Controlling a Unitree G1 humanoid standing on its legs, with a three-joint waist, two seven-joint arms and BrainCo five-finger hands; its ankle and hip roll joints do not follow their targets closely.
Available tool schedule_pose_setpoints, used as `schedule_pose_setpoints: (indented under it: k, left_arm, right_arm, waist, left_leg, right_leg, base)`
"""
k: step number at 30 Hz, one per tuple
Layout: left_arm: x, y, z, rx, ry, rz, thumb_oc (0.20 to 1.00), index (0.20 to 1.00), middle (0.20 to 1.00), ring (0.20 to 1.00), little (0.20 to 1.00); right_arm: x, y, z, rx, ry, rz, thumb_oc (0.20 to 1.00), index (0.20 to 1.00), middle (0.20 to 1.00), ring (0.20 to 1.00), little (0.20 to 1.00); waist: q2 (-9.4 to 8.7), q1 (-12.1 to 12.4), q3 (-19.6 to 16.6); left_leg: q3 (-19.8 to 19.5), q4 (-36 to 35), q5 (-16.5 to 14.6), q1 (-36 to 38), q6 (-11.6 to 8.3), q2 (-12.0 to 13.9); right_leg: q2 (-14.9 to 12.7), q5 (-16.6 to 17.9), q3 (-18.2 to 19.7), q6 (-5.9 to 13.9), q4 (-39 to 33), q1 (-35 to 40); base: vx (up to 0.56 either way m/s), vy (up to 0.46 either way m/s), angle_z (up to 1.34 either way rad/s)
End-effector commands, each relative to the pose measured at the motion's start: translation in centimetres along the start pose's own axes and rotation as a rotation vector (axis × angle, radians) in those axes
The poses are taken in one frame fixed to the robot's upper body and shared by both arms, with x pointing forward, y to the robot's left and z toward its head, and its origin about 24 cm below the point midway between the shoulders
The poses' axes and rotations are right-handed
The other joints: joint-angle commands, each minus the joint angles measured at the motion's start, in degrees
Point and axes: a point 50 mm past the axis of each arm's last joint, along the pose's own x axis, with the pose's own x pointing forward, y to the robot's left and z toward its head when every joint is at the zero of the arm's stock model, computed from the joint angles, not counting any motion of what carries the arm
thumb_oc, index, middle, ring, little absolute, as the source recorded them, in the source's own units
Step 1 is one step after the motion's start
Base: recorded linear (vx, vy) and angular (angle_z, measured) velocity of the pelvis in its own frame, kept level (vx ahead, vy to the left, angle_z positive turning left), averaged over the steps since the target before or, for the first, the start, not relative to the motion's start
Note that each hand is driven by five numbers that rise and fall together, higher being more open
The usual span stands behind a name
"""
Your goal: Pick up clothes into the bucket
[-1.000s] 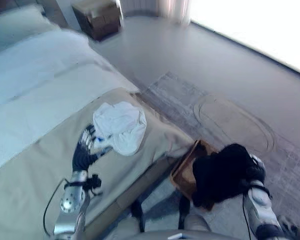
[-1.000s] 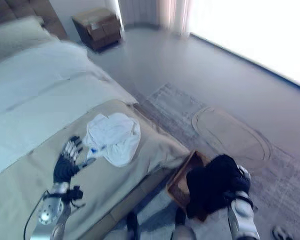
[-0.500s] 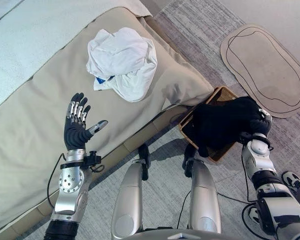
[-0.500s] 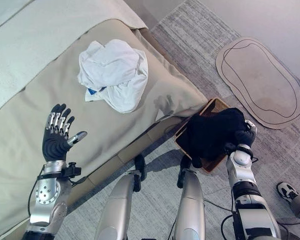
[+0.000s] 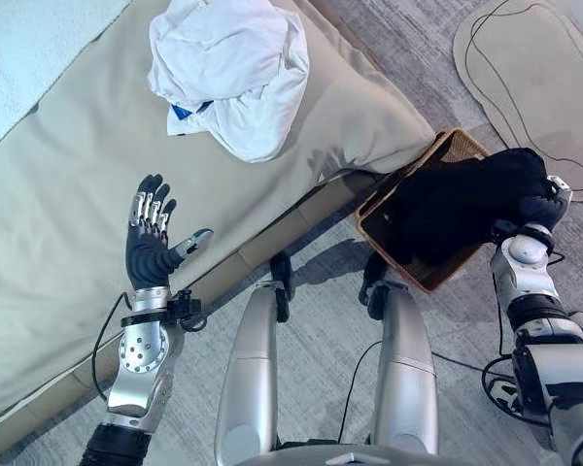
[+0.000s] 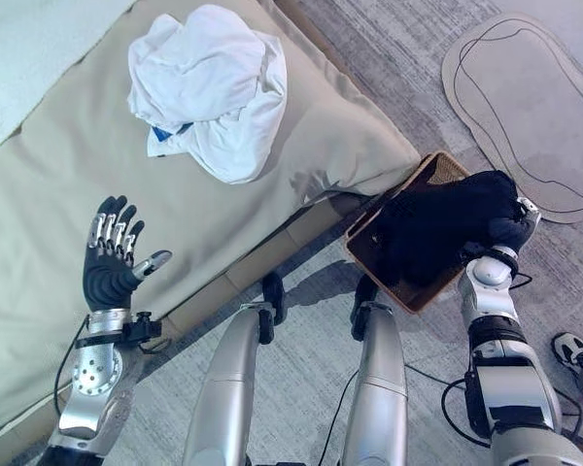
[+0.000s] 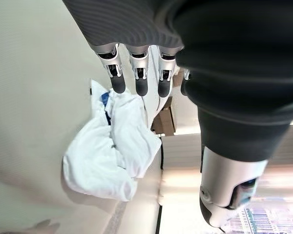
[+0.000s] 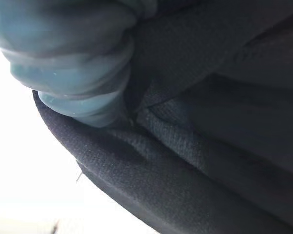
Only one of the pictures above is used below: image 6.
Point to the brown wicker basket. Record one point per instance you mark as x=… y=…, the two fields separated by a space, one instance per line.
x=369 y=242

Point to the robot leg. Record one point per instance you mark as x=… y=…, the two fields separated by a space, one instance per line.
x=228 y=383
x=376 y=383

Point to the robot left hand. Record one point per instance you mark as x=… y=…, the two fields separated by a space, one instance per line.
x=108 y=279

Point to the robot left leg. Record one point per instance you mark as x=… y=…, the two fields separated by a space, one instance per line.
x=228 y=383

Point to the white crumpled garment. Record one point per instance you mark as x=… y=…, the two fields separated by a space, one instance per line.
x=209 y=82

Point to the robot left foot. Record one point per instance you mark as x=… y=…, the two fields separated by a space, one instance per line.
x=274 y=293

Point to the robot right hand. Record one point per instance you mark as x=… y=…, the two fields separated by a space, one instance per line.
x=509 y=234

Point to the beige bed base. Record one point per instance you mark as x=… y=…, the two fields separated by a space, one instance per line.
x=272 y=252

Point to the beige rug with black line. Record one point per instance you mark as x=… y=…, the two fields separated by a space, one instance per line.
x=534 y=111

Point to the white bed sheet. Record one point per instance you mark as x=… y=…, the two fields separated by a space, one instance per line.
x=24 y=53

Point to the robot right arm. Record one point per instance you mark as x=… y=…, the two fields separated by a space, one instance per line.
x=512 y=383

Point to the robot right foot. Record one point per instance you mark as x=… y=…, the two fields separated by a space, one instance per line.
x=362 y=301

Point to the beige bed cover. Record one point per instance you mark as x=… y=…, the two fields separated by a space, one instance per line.
x=44 y=213

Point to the person's shoe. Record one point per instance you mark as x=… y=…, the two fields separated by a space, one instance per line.
x=572 y=352

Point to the robot right leg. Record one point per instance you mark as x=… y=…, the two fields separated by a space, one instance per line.
x=376 y=383

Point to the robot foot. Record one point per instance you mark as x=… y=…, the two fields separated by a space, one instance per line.
x=362 y=301
x=274 y=293

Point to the black garment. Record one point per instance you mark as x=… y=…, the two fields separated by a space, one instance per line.
x=432 y=228

